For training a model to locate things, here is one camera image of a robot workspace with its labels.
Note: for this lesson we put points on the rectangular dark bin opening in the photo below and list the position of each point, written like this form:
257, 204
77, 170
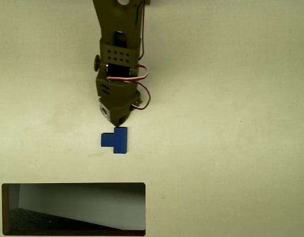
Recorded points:
68, 202

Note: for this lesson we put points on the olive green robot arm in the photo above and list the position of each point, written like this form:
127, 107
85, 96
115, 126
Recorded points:
120, 24

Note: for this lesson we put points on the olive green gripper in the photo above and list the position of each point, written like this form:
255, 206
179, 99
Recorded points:
116, 114

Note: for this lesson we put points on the blue T-shaped block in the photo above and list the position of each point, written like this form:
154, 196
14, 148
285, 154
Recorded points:
118, 140

